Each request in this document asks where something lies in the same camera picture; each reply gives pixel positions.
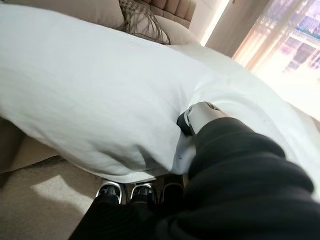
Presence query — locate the woven cushion with long fringe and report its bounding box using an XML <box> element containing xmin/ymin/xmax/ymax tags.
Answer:
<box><xmin>118</xmin><ymin>0</ymin><xmax>171</xmax><ymax>45</ymax></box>

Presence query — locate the sheer light curtain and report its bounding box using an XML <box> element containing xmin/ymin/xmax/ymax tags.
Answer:
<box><xmin>231</xmin><ymin>0</ymin><xmax>320</xmax><ymax>74</ymax></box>

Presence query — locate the bright glass window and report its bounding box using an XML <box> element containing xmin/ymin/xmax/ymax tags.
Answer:
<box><xmin>282</xmin><ymin>14</ymin><xmax>320</xmax><ymax>76</ymax></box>

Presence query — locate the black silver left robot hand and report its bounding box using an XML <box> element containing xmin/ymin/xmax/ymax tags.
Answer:
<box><xmin>69</xmin><ymin>101</ymin><xmax>320</xmax><ymax>240</ymax></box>

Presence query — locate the white duvet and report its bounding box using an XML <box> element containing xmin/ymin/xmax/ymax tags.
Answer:
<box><xmin>0</xmin><ymin>3</ymin><xmax>320</xmax><ymax>186</ymax></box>

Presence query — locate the large beige pillow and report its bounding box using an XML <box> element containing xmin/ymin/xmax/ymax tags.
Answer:
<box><xmin>24</xmin><ymin>0</ymin><xmax>126</xmax><ymax>30</ymax></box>
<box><xmin>153</xmin><ymin>14</ymin><xmax>201</xmax><ymax>46</ymax></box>

